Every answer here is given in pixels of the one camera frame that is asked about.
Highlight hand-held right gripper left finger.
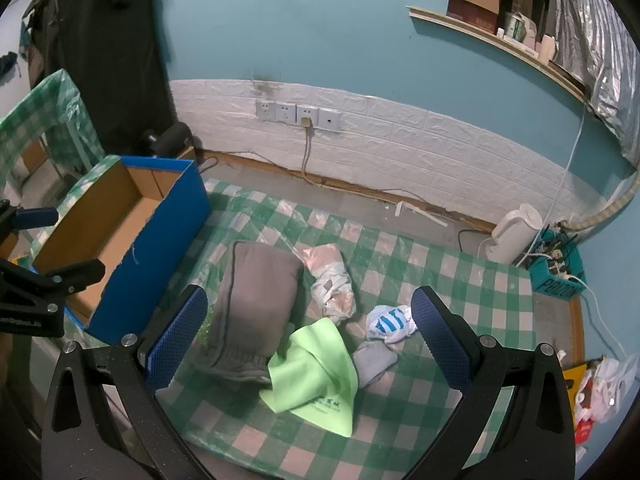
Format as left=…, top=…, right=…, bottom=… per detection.
left=42, top=284, right=221, bottom=480

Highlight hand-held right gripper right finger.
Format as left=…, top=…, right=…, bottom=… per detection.
left=400, top=285, right=578, bottom=480

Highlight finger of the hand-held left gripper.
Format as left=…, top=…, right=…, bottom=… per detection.
left=0, top=199, right=60, bottom=233
left=0, top=259, right=107, bottom=298

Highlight blue striped white sock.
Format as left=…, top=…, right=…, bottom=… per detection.
left=366, top=305, right=418, bottom=344

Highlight grey sock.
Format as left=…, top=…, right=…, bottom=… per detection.
left=352, top=341, right=398, bottom=388

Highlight blue cardboard box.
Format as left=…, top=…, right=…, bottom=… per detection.
left=31, top=156, right=211, bottom=345

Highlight grey pants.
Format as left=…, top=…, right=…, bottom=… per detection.
left=192, top=241, right=305, bottom=386

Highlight pink and white cloth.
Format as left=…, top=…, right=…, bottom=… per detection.
left=300, top=243, right=357, bottom=325

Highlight light green cloth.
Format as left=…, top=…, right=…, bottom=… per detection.
left=260, top=317, right=360, bottom=437

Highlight green checkered tablecloth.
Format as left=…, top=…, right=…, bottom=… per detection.
left=30, top=155, right=535, bottom=480
left=0, top=69, right=106, bottom=196

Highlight teal plastic basket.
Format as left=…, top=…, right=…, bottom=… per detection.
left=529, top=230, right=587, bottom=302

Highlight white trim strip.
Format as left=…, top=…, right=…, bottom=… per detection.
left=395, top=201, right=448, bottom=226

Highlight white electric kettle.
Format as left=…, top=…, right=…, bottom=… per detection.
left=481, top=203, right=544, bottom=266

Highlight white power strip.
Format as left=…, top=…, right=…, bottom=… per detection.
left=540, top=254, right=572, bottom=281

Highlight yellow box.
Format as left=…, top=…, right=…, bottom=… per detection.
left=562, top=362, right=589, bottom=392

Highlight black hair dryer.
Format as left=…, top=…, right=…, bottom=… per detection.
left=142, top=121, right=193, bottom=157

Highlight red and white package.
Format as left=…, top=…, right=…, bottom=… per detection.
left=574, top=409, right=596, bottom=447

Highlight black hanging coat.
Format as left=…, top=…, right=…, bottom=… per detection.
left=25, top=0, right=176, bottom=156

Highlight white plastic bag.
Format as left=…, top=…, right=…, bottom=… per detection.
left=575, top=355, right=638, bottom=423

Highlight small white box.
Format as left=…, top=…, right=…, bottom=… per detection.
left=537, top=34, right=559, bottom=66

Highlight wooden window sill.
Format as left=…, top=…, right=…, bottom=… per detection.
left=407, top=6, right=588, bottom=103

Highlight brown cardboard box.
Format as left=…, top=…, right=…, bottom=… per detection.
left=446, top=0, right=511, bottom=36

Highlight silver foil curtain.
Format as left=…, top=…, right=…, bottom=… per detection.
left=542, top=0, right=640, bottom=168

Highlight beige patterned hose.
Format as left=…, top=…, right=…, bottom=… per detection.
left=570, top=170, right=640, bottom=233

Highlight beige plug with cable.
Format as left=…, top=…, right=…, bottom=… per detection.
left=299, top=116, right=316, bottom=181

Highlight thin white cable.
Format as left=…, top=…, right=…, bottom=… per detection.
left=515, top=100, right=588, bottom=267

